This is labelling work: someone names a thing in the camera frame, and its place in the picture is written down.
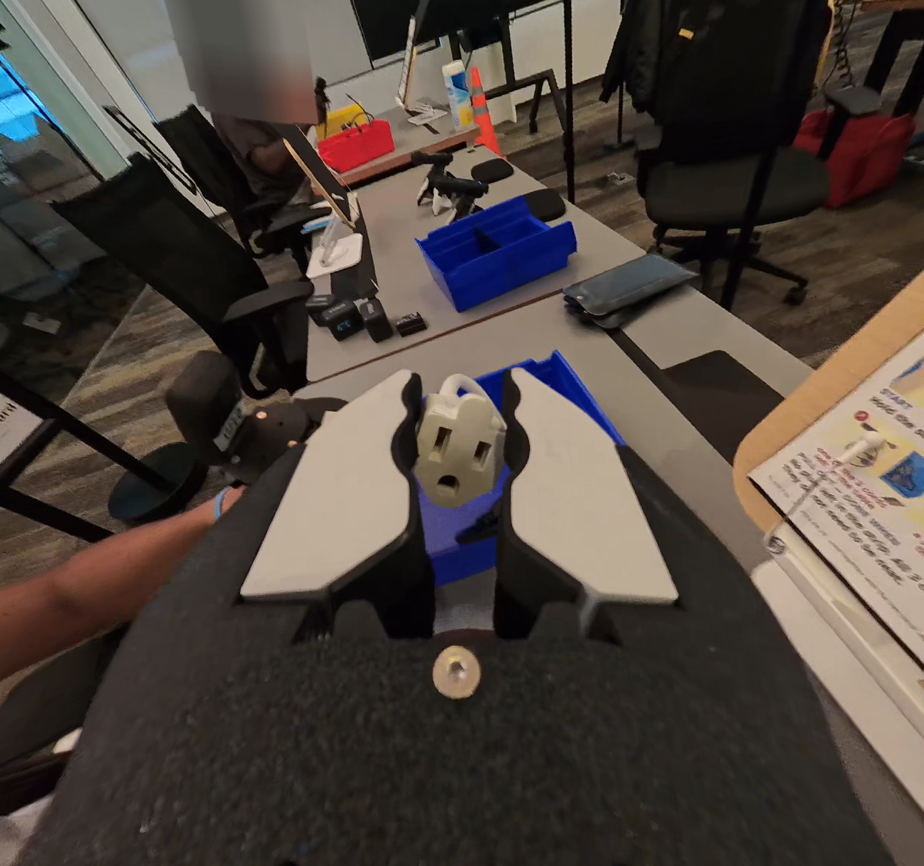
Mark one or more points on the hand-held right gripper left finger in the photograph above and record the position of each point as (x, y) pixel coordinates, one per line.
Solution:
(325, 519)

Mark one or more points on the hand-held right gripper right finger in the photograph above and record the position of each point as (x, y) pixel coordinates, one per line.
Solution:
(585, 512)

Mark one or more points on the blue plastic bin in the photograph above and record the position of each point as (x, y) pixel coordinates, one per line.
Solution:
(498, 260)
(462, 548)

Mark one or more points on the person's left forearm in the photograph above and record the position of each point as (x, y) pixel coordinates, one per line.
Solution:
(108, 577)

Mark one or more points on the grey desk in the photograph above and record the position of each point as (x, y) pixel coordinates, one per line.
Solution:
(577, 346)
(404, 231)

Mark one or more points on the light blue wristband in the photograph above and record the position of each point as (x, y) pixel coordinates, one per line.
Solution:
(222, 504)

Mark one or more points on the black battery pack with display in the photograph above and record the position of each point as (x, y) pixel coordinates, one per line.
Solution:
(341, 321)

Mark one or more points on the black mesh office chair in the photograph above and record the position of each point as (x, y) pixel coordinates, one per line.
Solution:
(209, 159)
(166, 252)

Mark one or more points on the dark flat pouch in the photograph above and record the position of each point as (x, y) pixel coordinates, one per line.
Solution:
(628, 289)

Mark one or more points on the wooden board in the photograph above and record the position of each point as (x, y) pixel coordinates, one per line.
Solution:
(317, 177)
(794, 411)

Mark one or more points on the red plastic bin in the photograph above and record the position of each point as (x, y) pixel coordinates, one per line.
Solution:
(357, 148)

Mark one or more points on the black wrist rest pad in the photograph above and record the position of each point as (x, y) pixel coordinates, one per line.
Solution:
(543, 204)
(492, 169)

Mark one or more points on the black office chair with bag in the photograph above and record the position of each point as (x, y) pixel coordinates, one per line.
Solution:
(729, 195)

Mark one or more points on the orange traffic cone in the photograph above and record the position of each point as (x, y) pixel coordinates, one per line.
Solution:
(485, 115)

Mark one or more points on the white wipes canister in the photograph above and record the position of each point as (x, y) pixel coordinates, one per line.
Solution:
(457, 97)

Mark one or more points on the red fabric bag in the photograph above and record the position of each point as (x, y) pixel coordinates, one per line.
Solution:
(866, 159)

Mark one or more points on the black hanging jacket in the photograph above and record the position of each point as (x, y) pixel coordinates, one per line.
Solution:
(639, 29)

